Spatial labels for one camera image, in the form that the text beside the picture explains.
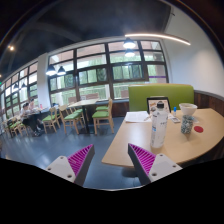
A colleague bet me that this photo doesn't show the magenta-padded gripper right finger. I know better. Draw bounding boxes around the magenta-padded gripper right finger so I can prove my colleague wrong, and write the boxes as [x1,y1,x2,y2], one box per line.
[127,142,184,186]

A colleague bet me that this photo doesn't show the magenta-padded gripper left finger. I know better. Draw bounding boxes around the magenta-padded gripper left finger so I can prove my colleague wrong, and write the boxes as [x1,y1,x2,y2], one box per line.
[45,143,96,187]

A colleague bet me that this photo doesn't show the clear black-capped water bottle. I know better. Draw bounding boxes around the clear black-capped water bottle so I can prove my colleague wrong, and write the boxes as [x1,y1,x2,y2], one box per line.
[149,100,169,149]

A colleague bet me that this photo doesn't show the white phone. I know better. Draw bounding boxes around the white phone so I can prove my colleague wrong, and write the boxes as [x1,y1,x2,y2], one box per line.
[169,116,182,124]

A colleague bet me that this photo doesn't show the green speckled white mug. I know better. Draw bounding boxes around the green speckled white mug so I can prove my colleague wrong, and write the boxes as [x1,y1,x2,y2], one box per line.
[180,114,195,135]

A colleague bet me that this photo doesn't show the flat round red coaster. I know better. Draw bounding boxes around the flat round red coaster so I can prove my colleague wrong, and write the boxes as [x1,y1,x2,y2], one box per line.
[193,125,205,134]

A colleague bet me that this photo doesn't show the white paper sheets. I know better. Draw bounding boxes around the white paper sheets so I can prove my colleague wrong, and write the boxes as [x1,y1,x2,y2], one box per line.
[123,110,153,124]

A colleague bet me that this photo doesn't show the black-framed tablet with stickers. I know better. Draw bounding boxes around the black-framed tablet with stickers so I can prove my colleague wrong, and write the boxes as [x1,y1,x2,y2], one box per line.
[146,96,172,115]

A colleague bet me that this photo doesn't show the white bowl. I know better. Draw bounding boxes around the white bowl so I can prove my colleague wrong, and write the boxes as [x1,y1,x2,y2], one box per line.
[178,102,199,118]

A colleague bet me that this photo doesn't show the wooden chairs with green seats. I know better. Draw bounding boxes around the wooden chairs with green seats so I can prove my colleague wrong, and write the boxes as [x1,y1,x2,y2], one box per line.
[3,98,116,138]

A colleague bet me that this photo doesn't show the person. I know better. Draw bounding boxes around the person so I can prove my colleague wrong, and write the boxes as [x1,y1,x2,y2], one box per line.
[19,97,43,136]

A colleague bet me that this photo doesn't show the light wooden dining table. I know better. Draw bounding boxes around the light wooden dining table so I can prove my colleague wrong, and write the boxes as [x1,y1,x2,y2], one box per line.
[67,98,101,134]

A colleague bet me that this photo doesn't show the green upholstered bench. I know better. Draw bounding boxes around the green upholstered bench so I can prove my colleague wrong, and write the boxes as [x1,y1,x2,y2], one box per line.
[128,83,196,113]

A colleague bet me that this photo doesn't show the hanging pendant lamps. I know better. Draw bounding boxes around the hanging pendant lamps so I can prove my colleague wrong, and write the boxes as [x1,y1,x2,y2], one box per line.
[11,37,138,93]

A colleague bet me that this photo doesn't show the curved linear ceiling light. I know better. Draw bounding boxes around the curved linear ceiling light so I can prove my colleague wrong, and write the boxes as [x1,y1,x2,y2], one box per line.
[124,32,192,47]

